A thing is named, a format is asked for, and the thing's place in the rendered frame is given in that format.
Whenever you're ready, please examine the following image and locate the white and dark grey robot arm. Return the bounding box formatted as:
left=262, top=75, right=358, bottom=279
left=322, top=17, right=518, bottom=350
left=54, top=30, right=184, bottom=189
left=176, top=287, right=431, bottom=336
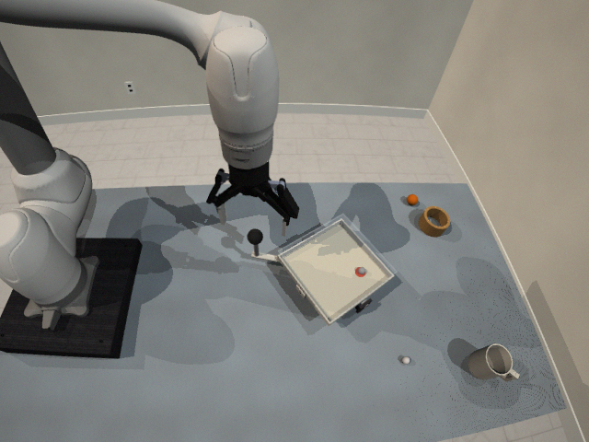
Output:
left=0, top=0, right=279, bottom=332

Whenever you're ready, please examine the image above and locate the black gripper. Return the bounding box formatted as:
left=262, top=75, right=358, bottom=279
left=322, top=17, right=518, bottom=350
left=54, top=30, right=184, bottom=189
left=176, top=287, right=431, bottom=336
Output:
left=206, top=161, right=299, bottom=236

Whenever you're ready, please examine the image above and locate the grey mug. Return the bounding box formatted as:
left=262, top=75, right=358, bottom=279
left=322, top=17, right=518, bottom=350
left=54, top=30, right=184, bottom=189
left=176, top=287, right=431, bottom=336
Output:
left=468, top=343, right=519, bottom=381

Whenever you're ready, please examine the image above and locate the brown tape roll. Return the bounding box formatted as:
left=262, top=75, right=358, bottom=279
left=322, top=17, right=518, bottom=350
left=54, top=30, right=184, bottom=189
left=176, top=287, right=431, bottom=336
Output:
left=419, top=206, right=450, bottom=238

